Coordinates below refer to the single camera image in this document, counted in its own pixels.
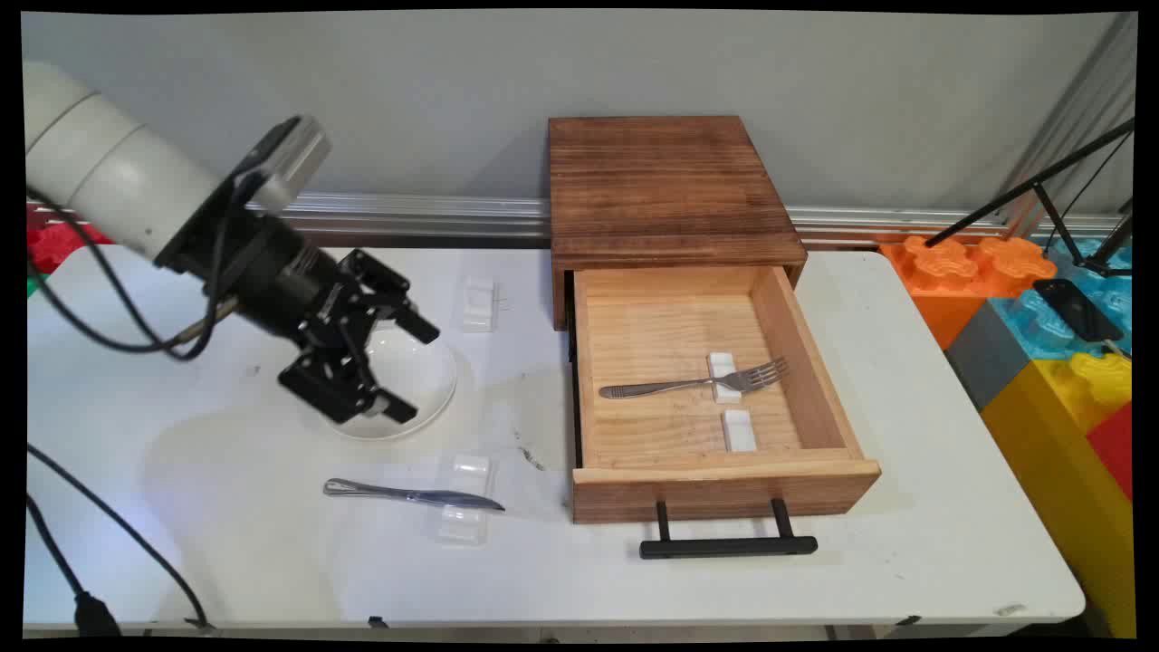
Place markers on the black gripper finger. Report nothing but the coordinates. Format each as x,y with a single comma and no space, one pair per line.
340,389
394,303

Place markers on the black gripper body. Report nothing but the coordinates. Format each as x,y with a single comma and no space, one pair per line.
263,272

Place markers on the steel serrated table knife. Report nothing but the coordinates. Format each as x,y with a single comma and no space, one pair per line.
407,495

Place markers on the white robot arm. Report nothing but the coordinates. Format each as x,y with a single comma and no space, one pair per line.
100,154

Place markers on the white ceramic bowl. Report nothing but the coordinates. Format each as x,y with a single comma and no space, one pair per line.
426,371

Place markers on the clear plastic holder under knife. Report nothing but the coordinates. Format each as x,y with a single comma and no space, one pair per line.
462,527

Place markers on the red flower-shaped toy block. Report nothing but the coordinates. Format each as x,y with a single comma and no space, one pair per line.
59,244

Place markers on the green toy building block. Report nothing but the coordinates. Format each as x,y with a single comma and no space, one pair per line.
33,286

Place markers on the light wooden drawer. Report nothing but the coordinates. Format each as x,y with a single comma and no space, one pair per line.
652,326

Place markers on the steel fork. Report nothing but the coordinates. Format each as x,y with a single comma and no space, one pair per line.
670,388

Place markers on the dark wooden drawer cabinet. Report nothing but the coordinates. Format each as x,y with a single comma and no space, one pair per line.
661,181

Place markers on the orange toy building block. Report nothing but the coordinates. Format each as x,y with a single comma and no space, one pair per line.
951,272

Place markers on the grey toy building block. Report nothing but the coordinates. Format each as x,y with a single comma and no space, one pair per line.
987,358

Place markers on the black tripod stand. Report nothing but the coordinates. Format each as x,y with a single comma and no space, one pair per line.
996,204

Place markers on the blue toy building block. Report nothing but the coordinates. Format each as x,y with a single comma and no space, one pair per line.
1041,330

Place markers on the yellow toy building block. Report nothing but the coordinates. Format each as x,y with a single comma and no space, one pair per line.
1050,471

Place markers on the black smartphone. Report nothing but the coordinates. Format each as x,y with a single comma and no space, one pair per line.
1073,308

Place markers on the small red toy block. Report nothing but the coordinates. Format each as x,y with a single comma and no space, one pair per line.
1114,448

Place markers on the horizontal aluminium profile rail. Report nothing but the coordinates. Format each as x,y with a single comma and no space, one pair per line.
435,217

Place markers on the silver grey wrist camera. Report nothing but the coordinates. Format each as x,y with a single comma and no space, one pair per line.
292,161

